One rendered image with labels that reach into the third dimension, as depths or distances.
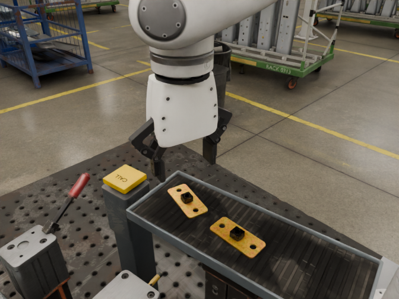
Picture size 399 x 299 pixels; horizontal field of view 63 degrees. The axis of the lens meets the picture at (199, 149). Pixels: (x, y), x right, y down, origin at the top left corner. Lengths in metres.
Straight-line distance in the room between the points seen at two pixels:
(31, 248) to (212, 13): 0.54
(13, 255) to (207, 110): 0.45
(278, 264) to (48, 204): 1.04
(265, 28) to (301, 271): 4.30
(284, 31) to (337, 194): 2.56
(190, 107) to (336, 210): 2.06
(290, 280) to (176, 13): 0.36
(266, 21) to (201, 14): 4.32
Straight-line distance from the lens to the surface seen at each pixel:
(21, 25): 4.41
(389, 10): 7.80
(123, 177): 0.64
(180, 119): 0.45
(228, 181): 1.36
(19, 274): 0.70
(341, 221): 2.37
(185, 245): 0.50
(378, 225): 2.44
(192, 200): 0.57
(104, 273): 1.08
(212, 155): 0.53
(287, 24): 4.50
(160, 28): 0.32
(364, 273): 0.52
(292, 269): 0.49
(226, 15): 0.32
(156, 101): 0.44
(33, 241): 0.72
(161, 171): 0.49
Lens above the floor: 1.54
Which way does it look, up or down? 32 degrees down
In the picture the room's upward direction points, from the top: straight up
